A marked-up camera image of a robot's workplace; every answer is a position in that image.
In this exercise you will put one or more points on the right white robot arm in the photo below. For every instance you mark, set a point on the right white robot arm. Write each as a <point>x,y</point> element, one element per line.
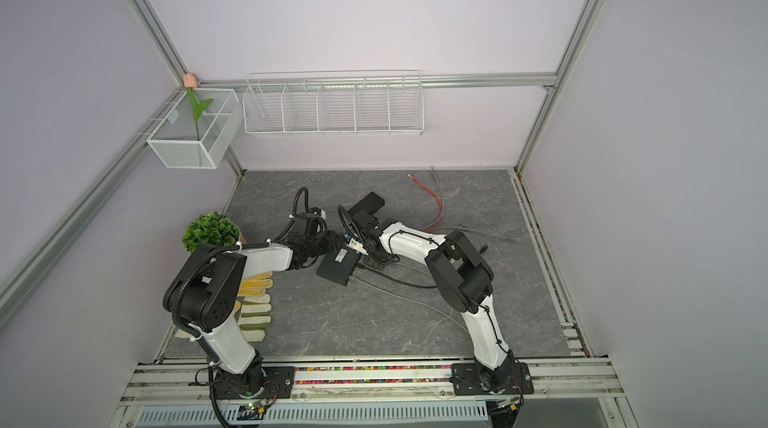
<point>462,277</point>

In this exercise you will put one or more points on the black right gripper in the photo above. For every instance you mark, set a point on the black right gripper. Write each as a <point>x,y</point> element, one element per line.
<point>382,261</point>

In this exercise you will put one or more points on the pink artificial tulip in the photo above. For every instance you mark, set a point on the pink artificial tulip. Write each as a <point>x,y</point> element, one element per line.
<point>197,106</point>

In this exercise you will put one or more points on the green artificial plant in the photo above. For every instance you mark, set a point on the green artificial plant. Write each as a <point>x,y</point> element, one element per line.
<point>211,228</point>

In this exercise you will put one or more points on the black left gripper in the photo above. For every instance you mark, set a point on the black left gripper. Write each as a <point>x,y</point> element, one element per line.
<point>332,241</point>

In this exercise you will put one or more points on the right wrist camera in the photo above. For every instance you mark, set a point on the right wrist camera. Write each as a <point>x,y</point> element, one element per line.
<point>355,245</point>

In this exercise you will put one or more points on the yellow white work glove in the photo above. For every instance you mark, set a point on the yellow white work glove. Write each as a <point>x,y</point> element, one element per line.
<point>249,300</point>

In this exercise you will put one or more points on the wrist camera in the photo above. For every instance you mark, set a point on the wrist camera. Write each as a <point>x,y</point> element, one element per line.
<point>355,245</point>
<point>319,212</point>

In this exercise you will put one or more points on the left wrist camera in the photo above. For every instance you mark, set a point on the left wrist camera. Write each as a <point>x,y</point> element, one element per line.
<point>319,212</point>

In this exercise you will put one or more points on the white mesh square basket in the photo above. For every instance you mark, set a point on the white mesh square basket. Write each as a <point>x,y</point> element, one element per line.
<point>174,139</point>

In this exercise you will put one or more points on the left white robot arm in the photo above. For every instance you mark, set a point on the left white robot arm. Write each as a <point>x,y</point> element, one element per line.
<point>223,341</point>

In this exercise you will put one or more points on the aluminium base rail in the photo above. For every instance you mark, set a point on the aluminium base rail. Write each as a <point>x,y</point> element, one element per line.
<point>389,392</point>

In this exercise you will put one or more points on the white wire long basket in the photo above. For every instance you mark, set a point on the white wire long basket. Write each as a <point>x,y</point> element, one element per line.
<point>334,103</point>

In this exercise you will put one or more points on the small ribbed black switch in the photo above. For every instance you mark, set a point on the small ribbed black switch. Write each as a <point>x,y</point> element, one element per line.
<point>370,204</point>

